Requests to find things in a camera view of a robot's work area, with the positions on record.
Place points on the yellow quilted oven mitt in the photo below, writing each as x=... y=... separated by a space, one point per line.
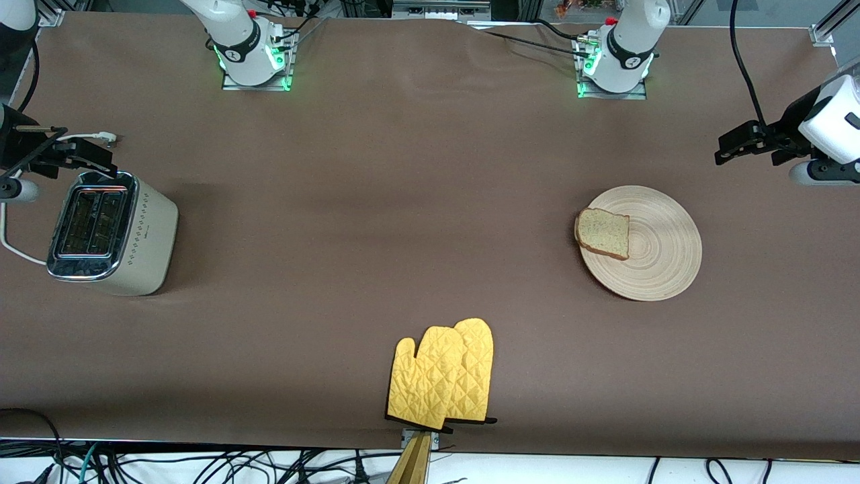
x=478 y=363
x=423 y=383

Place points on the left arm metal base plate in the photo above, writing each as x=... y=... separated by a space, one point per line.
x=635 y=95

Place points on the round wooden plate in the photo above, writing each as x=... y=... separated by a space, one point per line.
x=662 y=245

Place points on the slice of brown bread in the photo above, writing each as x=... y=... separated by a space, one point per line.
x=603 y=233

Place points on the small metal clamp plate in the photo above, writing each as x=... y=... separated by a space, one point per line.
x=437 y=440

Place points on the brown table cover sheet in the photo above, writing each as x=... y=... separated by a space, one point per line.
x=403 y=168

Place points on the brass coloured stand beam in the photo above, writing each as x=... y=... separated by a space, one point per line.
x=413 y=464

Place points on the aluminium frame profile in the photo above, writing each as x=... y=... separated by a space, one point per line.
x=833 y=20
x=60 y=10

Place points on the cream and chrome toaster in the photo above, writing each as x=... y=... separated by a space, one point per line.
x=144 y=228

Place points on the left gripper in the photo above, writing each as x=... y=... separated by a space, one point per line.
x=793 y=121

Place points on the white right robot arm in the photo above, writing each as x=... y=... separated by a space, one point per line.
x=235 y=33

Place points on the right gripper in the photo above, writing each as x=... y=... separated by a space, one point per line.
x=15 y=149

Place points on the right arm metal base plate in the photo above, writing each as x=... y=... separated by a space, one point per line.
x=255 y=86

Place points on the grey metal box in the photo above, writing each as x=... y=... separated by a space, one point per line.
x=440 y=8

